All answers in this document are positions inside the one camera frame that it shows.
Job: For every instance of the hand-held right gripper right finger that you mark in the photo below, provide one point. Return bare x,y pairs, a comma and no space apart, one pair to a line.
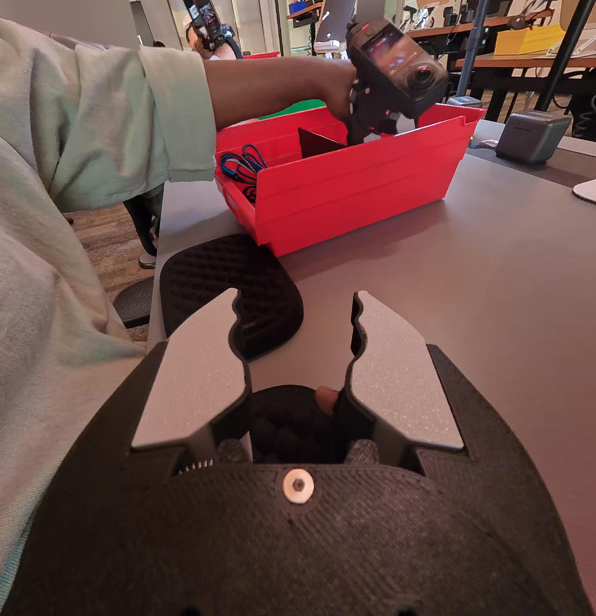
403,380

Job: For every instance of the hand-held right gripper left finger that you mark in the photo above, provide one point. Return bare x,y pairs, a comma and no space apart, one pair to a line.
192,375

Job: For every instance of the red plastic bin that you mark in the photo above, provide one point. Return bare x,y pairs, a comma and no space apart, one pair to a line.
355,202

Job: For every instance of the person's left forearm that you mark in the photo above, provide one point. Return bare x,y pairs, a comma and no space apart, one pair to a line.
269,91

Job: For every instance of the person's left hand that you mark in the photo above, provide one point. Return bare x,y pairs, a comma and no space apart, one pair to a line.
339,89

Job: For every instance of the person's right hand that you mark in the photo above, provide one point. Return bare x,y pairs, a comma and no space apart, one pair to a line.
326,402

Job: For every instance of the white edged black panel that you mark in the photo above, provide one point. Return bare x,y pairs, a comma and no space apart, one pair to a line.
332,21

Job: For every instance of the black honeycomb cushion pad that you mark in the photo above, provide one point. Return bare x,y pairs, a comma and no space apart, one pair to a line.
283,428
221,269

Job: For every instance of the wooden background desk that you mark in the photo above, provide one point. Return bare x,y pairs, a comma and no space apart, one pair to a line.
514,61

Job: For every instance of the yellow bin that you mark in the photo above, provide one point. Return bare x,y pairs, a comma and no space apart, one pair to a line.
529,41

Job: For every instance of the grey box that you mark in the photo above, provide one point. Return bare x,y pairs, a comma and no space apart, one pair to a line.
531,137

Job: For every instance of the black pole with disc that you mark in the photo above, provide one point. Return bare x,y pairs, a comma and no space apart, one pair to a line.
562,57

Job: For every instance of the white stand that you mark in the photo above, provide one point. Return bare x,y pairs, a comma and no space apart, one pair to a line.
594,192

